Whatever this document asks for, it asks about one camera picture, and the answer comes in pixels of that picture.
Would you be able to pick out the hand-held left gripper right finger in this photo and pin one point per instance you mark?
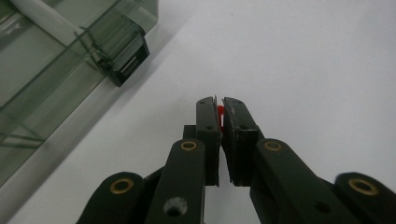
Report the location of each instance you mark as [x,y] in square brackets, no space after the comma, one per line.
[249,155]

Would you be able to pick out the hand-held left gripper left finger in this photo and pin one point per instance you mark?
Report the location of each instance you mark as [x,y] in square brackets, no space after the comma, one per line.
[193,168]

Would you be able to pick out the small red plastic pin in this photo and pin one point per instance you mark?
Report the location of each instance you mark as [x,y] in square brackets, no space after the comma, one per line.
[220,112]

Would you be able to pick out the grey transparent compartment storage box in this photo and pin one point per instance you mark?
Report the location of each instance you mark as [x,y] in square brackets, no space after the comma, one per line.
[46,77]

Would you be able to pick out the white table board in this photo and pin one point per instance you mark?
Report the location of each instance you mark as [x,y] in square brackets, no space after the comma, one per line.
[295,62]

